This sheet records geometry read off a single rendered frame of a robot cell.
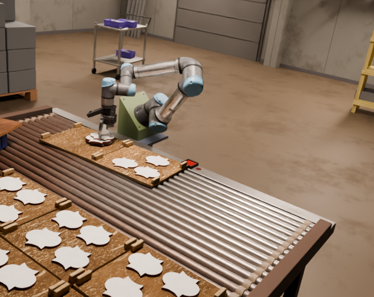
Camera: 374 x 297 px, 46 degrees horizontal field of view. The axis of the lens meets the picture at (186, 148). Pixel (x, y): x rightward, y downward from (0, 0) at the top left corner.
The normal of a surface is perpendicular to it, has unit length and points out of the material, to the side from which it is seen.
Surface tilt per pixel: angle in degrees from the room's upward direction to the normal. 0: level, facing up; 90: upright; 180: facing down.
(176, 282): 0
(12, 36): 90
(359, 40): 90
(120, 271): 0
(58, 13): 90
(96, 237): 0
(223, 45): 90
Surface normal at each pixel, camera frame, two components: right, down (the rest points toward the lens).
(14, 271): 0.12, -0.92
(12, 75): 0.80, 0.32
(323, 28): -0.54, 0.26
